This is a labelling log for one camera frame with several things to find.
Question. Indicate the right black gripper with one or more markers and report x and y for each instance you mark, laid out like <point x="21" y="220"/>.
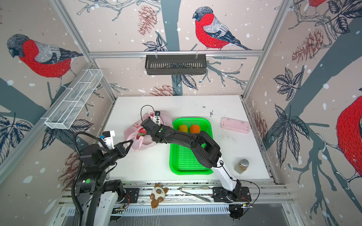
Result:
<point x="147" y="124"/>

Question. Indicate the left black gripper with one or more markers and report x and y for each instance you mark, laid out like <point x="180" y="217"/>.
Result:
<point x="120" y="149"/>

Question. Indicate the pink plastic bag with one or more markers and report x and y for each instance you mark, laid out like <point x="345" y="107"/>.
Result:
<point x="145" y="141"/>

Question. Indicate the red dragon fruit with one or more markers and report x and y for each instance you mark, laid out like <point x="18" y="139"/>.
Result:
<point x="141" y="132"/>

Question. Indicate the yellow mango fruit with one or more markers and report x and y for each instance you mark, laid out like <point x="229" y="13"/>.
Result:
<point x="183" y="128"/>

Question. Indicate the orange fruit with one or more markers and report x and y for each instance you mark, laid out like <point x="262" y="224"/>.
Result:
<point x="195" y="129"/>

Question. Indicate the green plastic basket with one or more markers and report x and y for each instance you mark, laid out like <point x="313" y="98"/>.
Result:
<point x="182" y="159"/>

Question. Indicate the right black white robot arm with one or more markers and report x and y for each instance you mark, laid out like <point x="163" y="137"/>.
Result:
<point x="206" y="151"/>

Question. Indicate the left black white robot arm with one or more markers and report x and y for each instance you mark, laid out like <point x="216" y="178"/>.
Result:
<point x="93" y="195"/>

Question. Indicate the brown white plush toy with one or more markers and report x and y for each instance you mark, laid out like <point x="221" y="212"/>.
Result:
<point x="158" y="195"/>

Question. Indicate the metal tongs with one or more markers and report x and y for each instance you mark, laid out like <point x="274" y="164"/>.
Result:
<point x="183" y="190"/>

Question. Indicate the small glass jar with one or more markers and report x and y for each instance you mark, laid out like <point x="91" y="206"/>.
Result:
<point x="241" y="166"/>

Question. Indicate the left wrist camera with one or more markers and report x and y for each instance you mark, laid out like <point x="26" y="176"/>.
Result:
<point x="107" y="137"/>

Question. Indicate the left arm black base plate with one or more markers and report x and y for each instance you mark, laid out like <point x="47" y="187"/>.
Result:
<point x="130" y="195"/>

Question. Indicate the black hanging wire basket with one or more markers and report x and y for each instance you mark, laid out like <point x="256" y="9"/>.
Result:
<point x="190" y="64"/>

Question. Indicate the white wire mesh shelf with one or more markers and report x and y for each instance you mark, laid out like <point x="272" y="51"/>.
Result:
<point x="76" y="97"/>

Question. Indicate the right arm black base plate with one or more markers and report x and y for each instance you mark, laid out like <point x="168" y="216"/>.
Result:
<point x="219" y="194"/>

